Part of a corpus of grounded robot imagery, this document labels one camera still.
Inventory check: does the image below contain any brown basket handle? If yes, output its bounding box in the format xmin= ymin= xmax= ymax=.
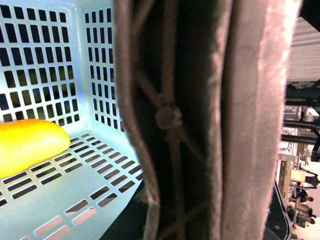
xmin=114 ymin=0 xmax=302 ymax=240

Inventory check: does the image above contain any light blue plastic basket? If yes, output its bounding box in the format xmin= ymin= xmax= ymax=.
xmin=0 ymin=0 xmax=145 ymax=240

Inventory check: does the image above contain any yellow mango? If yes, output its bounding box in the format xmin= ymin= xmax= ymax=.
xmin=0 ymin=119 xmax=71 ymax=178

